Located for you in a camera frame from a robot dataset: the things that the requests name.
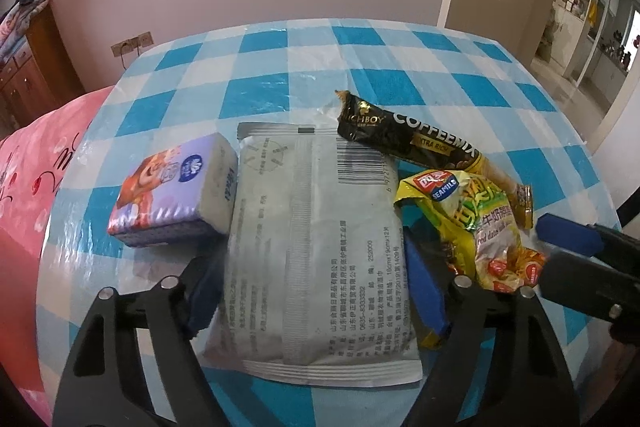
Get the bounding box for white display cabinet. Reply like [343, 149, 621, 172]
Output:
[530, 0, 640, 108]

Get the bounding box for black coffee stick packet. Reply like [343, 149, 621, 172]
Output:
[334, 89, 535, 228]

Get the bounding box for pink heart blanket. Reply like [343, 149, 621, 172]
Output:
[0, 86, 116, 413]

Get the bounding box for purple tissue pack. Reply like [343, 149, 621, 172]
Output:
[107, 132, 240, 249]

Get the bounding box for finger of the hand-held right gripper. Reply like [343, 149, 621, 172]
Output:
[537, 213, 640, 259]
[539, 252, 640, 324]

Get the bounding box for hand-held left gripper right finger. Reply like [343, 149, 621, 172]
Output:
[403, 229, 576, 427]

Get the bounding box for folded pink blankets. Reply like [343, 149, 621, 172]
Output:
[0, 0, 52, 62]

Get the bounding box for wall socket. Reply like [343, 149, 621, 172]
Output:
[111, 32, 153, 56]

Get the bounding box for grey printed packet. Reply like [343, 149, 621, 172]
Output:
[200, 122, 423, 388]

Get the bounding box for blue checkered tablecloth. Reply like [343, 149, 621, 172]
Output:
[35, 18, 623, 427]

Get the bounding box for yellow snack packet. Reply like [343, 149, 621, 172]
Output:
[393, 169, 548, 350]

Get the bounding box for wooden cabinet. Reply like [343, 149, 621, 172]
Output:
[0, 0, 86, 130]

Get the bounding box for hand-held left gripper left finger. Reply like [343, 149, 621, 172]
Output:
[52, 251, 231, 427]

